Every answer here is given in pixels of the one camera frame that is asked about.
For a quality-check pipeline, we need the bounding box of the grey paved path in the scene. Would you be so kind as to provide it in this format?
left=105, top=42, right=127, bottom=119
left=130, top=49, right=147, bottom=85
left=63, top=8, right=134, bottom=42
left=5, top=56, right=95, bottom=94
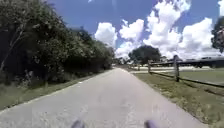
left=0, top=67, right=210, bottom=128

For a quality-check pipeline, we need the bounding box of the large round tree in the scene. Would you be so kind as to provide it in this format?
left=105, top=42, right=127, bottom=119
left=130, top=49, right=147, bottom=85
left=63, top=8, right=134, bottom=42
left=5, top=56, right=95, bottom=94
left=128, top=45, right=162, bottom=65

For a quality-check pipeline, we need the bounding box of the robot's own part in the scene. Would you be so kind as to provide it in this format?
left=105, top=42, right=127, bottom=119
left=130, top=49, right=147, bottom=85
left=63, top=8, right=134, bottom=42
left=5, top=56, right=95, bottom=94
left=70, top=119, right=86, bottom=128
left=144, top=119, right=161, bottom=128

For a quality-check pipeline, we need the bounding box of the row of trees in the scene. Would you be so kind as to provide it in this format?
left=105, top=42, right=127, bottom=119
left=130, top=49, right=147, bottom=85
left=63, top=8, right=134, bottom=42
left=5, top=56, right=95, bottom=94
left=0, top=0, right=116, bottom=88

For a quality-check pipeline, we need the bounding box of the grass strip by fence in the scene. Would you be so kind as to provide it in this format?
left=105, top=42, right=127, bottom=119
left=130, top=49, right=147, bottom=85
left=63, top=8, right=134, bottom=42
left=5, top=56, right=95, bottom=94
left=128, top=68, right=224, bottom=128

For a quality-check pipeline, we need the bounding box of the grass field behind fence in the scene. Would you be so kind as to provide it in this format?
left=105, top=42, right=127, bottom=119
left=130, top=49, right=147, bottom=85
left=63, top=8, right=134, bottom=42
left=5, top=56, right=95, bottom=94
left=150, top=68, right=224, bottom=86

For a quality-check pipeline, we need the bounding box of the grass verge by trees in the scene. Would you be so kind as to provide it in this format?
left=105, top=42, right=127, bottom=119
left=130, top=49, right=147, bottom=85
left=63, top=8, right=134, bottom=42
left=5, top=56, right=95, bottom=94
left=0, top=69, right=113, bottom=112

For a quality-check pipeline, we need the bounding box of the tree with dark foliage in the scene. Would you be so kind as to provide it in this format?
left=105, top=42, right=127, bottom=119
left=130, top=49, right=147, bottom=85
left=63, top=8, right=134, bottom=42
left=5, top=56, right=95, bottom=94
left=210, top=15, right=224, bottom=54

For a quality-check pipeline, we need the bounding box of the wooden rail fence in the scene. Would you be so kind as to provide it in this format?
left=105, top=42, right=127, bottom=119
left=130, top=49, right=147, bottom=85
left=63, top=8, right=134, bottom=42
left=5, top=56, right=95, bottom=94
left=128, top=55, right=224, bottom=89

